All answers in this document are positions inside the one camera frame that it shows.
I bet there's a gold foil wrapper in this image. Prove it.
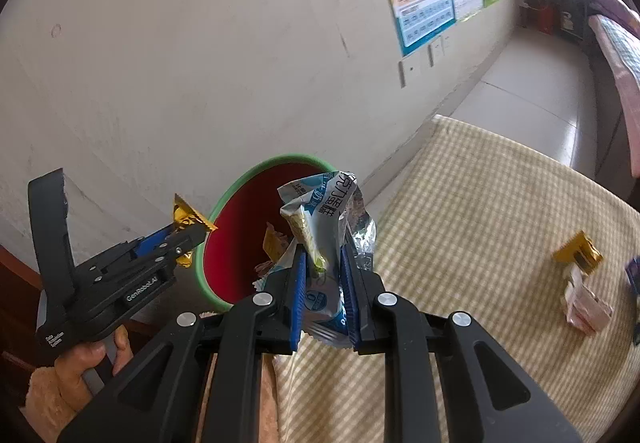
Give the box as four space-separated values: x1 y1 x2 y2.
172 194 217 269

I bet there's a light blue foil bag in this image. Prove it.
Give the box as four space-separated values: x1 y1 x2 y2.
268 171 376 349

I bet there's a white pink paper scrap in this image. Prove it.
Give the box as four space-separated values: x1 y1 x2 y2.
562 263 613 336

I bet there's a yellow brown snack wrapper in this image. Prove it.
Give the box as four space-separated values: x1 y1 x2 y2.
553 231 603 275

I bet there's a blue foil snack wrapper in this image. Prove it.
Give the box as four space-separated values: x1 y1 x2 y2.
625 257 640 297

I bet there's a green red trash bin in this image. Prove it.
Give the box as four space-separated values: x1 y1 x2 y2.
193 154 334 312

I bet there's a person left hand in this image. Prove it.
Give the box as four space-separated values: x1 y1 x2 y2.
54 326 134 411

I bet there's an orange plush towel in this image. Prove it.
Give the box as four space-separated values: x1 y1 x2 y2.
23 366 92 442

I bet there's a beige checkered table cloth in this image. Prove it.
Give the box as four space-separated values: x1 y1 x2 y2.
271 114 640 443

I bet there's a red container on floor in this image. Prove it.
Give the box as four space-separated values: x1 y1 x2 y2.
535 5 554 34

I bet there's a bed with plaid quilt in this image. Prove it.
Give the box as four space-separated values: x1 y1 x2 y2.
588 15 640 177

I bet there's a purple pillow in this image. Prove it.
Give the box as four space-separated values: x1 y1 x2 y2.
589 0 640 38

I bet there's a white wall switch plate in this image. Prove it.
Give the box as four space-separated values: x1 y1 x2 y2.
398 53 423 88

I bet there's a white wall socket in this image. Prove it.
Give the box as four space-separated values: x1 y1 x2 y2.
428 36 445 67

